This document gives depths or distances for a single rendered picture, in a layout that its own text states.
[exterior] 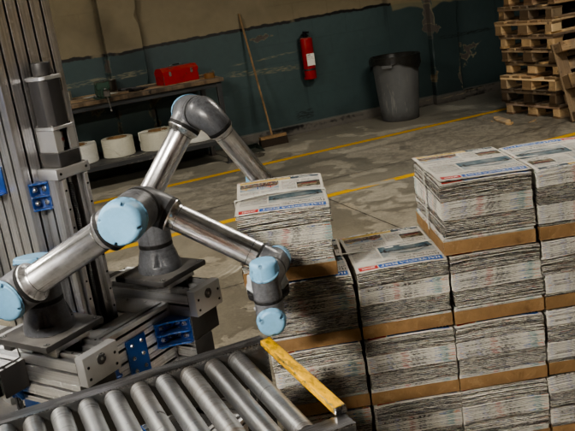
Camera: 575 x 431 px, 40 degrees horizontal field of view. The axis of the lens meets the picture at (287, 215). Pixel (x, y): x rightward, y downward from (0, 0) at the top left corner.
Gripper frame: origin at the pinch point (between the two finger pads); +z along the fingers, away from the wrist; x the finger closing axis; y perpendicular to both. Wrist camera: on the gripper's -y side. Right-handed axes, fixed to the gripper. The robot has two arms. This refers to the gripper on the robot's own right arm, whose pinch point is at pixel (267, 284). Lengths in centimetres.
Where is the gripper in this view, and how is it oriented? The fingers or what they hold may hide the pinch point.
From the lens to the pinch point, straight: 238.2
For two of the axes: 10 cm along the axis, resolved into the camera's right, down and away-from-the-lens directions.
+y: -1.3, -9.5, -2.7
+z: -0.6, -2.7, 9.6
